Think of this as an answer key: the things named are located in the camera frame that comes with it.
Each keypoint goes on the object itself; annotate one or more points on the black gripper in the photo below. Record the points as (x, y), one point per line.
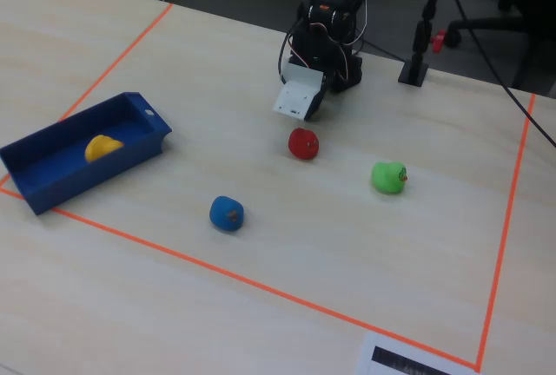
(321, 96)

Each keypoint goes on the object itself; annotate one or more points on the yellow rubber duck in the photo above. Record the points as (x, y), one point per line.
(101, 147)

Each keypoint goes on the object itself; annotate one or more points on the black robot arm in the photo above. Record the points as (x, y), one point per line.
(343, 15)

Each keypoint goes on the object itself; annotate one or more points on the red rubber duck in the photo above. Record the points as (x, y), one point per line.
(302, 145)

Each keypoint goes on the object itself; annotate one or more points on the green rubber duck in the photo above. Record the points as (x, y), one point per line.
(384, 179)

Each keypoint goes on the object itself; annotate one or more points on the blue rubber duck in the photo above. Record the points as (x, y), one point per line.
(223, 214)

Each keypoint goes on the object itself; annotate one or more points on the blue plastic box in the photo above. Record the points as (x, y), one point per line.
(52, 162)

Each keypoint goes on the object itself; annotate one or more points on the red clamp knob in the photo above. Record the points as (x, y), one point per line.
(438, 41)

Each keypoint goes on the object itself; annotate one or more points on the orange tape line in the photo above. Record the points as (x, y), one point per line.
(115, 60)
(506, 227)
(243, 277)

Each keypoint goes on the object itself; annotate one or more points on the black office chair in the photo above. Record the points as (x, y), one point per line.
(491, 23)

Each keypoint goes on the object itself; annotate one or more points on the white paper with black print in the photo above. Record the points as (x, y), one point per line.
(369, 349)

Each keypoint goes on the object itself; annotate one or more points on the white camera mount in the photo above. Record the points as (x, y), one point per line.
(295, 96)

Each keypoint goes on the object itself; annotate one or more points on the black camera stand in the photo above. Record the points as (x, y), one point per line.
(419, 41)

